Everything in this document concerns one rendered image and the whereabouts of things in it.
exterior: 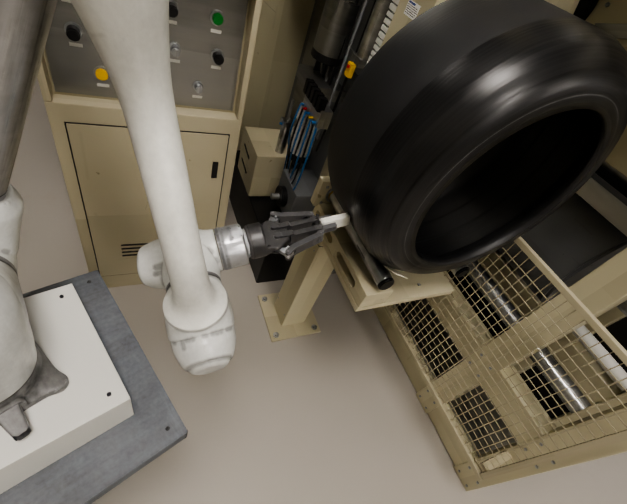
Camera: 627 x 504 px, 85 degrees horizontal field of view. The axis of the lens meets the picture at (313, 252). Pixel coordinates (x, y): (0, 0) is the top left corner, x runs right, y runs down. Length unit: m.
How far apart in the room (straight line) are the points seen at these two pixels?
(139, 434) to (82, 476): 0.11
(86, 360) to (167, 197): 0.46
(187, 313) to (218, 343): 0.07
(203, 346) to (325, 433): 1.13
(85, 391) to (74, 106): 0.78
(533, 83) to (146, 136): 0.55
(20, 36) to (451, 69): 0.58
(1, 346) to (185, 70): 0.88
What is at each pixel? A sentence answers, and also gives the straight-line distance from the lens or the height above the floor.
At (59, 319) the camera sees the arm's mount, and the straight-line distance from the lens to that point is 0.90.
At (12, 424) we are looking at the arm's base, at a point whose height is 0.79.
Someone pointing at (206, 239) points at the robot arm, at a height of 0.99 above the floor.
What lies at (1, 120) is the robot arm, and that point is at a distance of 0.65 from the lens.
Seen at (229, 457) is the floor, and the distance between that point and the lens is 1.54.
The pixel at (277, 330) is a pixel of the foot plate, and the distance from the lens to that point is 1.75.
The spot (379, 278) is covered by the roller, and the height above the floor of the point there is 0.91.
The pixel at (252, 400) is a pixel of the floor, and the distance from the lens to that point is 1.61.
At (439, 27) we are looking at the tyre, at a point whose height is 1.41.
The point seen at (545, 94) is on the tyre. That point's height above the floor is 1.40.
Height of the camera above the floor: 1.51
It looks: 45 degrees down
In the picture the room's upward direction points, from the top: 25 degrees clockwise
